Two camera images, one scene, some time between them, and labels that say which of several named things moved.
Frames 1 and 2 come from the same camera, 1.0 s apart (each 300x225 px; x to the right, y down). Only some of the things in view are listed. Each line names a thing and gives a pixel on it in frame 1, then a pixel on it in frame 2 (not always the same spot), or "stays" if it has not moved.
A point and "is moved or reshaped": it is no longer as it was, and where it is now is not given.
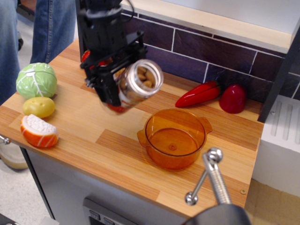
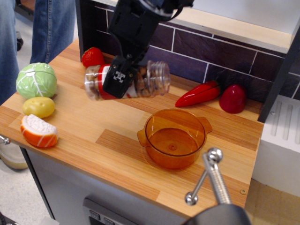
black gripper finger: x=106 y=85 → x=119 y=77
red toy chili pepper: x=205 y=91 stays
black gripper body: x=108 y=44 → x=134 y=23
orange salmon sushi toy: x=37 y=132 stays
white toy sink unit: x=277 y=162 stays
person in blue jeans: x=53 y=24 stays
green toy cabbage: x=36 y=79 stays
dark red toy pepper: x=233 y=99 stays
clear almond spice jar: x=139 y=80 is moved or reshaped
